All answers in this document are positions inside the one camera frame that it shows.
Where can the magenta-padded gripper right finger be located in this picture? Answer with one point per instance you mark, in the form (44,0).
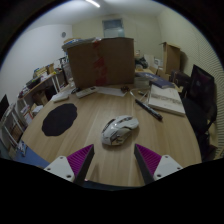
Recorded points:
(166,165)

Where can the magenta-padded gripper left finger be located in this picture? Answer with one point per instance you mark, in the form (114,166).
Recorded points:
(60,166)

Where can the white and black computer mouse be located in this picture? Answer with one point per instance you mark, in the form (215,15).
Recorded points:
(118,130)

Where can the black mouse pad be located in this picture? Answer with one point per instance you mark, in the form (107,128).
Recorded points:
(59,119)

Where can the black marker pen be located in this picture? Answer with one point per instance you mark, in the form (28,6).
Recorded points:
(149,110)

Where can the black office chair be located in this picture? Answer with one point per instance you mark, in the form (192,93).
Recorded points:
(200,100)

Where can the black eyeglasses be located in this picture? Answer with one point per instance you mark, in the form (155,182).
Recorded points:
(75,90)

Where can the blue book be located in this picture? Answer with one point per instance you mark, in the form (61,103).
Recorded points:
(162,83)

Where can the black monitor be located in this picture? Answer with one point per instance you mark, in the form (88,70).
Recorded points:
(3,106)

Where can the wooden side desk with clutter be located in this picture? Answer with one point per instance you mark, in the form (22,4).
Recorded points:
(41,85)

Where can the white paper sheet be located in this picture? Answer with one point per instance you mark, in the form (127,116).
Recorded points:
(111,91)

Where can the tall brown cardboard box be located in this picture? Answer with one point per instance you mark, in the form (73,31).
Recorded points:
(171,58)

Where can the large brown cardboard box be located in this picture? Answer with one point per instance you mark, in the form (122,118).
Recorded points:
(100,61)

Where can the grey flat cardboard stack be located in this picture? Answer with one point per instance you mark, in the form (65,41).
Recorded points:
(78,42)

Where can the window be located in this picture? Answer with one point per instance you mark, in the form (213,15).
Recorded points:
(113,28)

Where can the ceiling tube light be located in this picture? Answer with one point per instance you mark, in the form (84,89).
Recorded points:
(93,3)

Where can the round wall clock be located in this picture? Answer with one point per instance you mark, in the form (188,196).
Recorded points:
(63,34)

